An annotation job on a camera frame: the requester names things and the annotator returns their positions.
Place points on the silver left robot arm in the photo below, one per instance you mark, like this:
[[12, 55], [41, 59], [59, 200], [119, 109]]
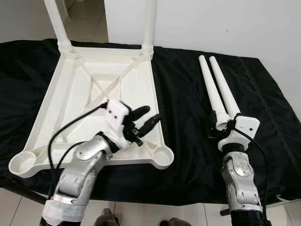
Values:
[[84, 160]]

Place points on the grey robot leg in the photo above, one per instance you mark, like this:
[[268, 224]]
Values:
[[107, 219], [175, 222]]

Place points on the white plastic children table top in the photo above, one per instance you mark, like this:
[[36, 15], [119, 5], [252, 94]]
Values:
[[70, 94]]

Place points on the black cloth table cover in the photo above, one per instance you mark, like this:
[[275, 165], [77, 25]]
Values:
[[273, 155]]

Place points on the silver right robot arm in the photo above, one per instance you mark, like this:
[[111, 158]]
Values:
[[242, 174]]

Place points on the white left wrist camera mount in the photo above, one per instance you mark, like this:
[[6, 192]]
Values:
[[116, 113]]

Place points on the grey robot right leg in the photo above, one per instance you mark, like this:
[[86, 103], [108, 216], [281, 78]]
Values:
[[175, 222]]

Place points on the grey robot left leg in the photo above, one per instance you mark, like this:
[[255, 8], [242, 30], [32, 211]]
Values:
[[107, 219]]

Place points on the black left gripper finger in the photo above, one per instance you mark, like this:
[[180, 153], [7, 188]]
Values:
[[150, 124], [140, 113]]

